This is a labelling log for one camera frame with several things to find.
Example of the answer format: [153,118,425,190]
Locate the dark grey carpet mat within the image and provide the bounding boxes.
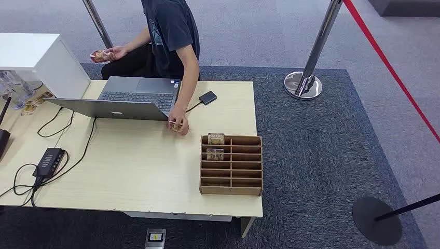
[0,63,428,249]

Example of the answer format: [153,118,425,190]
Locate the white cabinet box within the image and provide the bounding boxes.
[0,33,92,100]

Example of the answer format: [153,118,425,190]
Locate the black power cable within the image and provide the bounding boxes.
[0,106,97,208]

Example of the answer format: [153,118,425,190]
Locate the chrome stanchion post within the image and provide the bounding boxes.
[81,0,115,49]
[283,0,343,101]

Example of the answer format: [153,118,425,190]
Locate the black stanchion post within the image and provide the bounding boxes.
[351,193,440,247]

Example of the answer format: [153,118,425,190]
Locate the black power adapter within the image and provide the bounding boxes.
[32,147,66,179]

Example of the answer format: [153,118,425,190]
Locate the black card reader cable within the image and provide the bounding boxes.
[185,101,202,114]

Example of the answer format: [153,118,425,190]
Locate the black card reader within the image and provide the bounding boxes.
[198,90,218,106]

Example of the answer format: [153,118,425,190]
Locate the small grey device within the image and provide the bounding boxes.
[144,228,167,249]

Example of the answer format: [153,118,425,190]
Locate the wooden slotted card holder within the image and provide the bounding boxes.
[199,134,264,197]

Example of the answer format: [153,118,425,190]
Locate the person's right hand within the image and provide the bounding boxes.
[104,45,129,62]

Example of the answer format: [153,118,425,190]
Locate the person's hand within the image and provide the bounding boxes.
[167,106,190,136]
[104,45,129,62]

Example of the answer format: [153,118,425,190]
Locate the loose key cards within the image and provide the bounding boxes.
[20,91,54,117]

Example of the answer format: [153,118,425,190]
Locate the person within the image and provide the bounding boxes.
[101,0,201,136]

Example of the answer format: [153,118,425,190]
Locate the grey laptop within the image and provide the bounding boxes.
[43,76,182,122]

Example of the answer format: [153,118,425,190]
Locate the person's left hand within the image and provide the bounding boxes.
[167,106,190,136]

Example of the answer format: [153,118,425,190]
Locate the red barrier belt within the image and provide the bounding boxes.
[343,0,440,144]

